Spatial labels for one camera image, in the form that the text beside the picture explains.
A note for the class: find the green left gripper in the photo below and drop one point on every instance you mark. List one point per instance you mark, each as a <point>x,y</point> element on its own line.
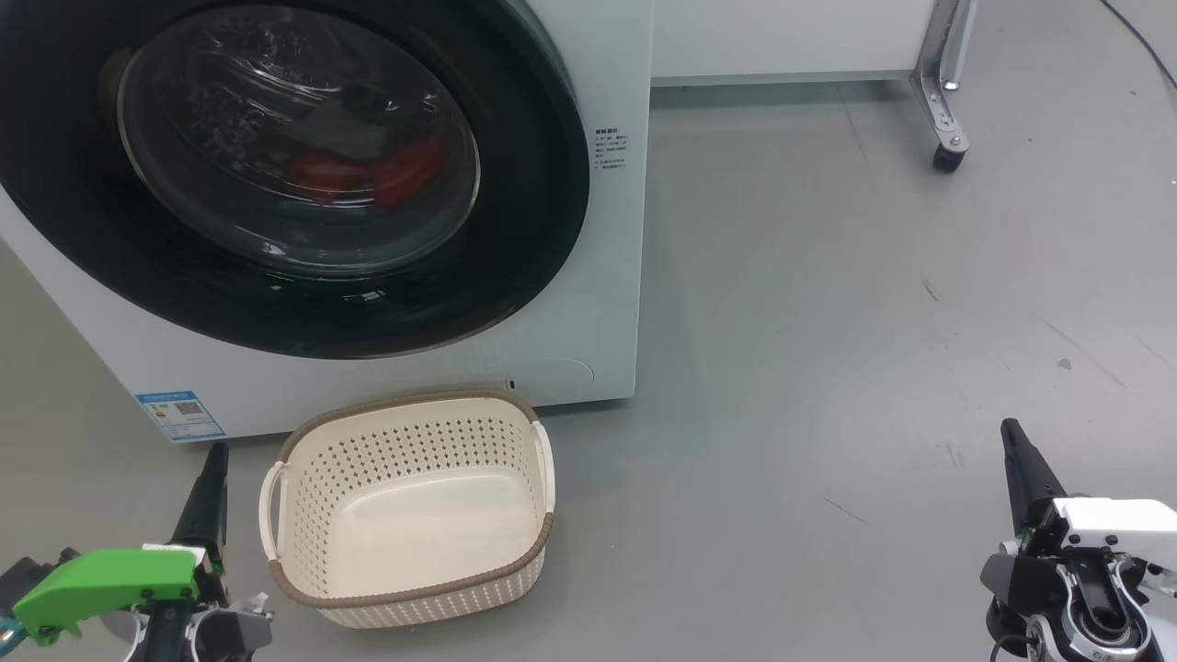
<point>110,579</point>

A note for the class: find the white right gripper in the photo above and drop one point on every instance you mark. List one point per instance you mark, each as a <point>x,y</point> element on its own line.
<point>1113,529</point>

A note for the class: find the red basketball jersey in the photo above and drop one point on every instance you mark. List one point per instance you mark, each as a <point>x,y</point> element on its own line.
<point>405,179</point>

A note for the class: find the washing machine glass door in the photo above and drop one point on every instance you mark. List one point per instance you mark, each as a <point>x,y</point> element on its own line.
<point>533,230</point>

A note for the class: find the cream perforated laundry basket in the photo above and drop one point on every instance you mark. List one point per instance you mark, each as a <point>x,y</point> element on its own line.
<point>414,524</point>

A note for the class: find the white front-load washing machine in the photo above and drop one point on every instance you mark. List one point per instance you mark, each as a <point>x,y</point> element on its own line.
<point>607,276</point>

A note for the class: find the blue energy label sticker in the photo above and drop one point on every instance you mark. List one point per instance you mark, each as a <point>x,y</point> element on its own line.
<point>179,416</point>

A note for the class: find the black caster wheel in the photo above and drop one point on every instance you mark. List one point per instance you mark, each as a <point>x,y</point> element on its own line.
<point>949,158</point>

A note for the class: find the round filter cover flap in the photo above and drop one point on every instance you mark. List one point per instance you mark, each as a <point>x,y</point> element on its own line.
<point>552,379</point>

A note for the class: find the white cabinet panel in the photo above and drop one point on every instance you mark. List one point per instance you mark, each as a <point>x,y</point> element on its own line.
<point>782,37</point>

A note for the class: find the small printed text label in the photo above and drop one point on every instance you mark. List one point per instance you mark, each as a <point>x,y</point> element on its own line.
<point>611,149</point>

